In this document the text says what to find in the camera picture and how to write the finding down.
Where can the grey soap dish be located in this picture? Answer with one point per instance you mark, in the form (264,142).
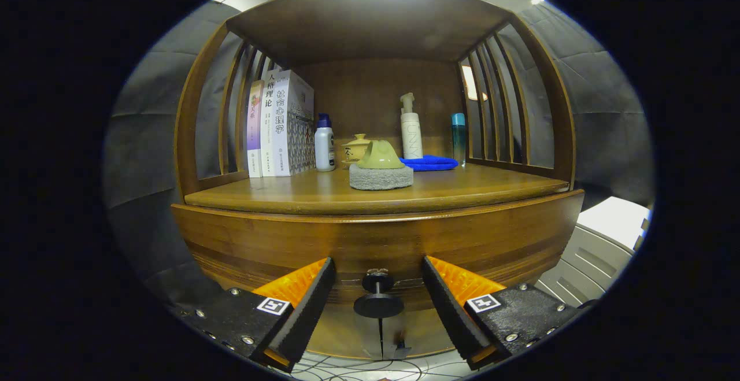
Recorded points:
(381,180)

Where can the clear bottle blue cap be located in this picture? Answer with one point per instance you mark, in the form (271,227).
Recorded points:
(458,138)

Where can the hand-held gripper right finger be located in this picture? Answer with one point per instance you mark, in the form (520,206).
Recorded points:
(448,309)

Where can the white bottle blue cap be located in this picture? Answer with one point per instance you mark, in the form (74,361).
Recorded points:
(324,147)

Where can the white pump bottle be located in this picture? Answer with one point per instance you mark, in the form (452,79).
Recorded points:
(411,135)

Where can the black drawer knob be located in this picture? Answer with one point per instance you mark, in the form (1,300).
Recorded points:
(378,306)

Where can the white grey appliance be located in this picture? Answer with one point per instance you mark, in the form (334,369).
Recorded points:
(607,236)

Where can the blue folded cloth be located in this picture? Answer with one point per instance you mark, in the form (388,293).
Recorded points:
(430,163)

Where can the white patterned cover book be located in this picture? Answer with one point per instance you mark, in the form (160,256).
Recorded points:
(298,126)

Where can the black backdrop cloth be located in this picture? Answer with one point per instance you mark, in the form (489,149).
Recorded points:
(144,138)

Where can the yellow lidded teacup with saucer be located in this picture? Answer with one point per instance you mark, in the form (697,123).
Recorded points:
(352,150)

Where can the wooden drawer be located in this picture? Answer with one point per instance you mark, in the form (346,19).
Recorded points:
(277,242)

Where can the wooden cabinet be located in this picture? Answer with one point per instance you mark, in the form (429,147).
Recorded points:
(370,92)

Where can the purple spine book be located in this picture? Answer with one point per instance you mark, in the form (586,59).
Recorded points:
(254,132)

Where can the green soap bar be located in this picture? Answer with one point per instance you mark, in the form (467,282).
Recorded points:
(381,155)

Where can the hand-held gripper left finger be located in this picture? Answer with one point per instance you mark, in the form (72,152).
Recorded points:
(307,311)

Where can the wooden countertop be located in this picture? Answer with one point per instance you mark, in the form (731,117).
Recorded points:
(462,185)

